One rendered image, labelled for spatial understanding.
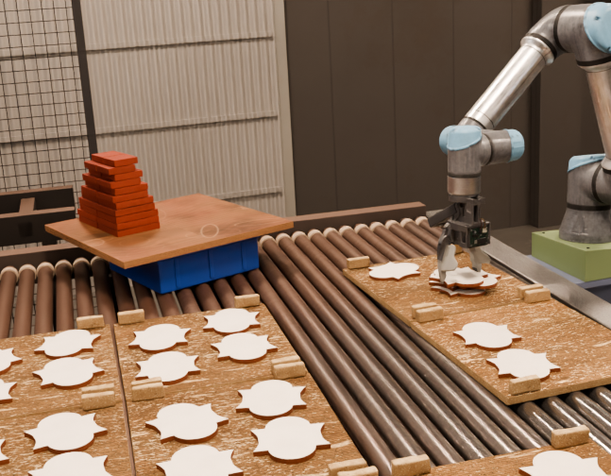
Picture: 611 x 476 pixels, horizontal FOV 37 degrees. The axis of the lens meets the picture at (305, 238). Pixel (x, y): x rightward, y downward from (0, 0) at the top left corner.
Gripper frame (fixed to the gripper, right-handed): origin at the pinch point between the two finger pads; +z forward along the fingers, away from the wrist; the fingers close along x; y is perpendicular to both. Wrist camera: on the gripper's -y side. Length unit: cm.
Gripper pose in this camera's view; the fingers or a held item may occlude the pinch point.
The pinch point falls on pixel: (458, 276)
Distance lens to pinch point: 221.1
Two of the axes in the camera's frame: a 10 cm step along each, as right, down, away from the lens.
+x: 8.7, -1.6, 4.7
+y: 5.0, 1.9, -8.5
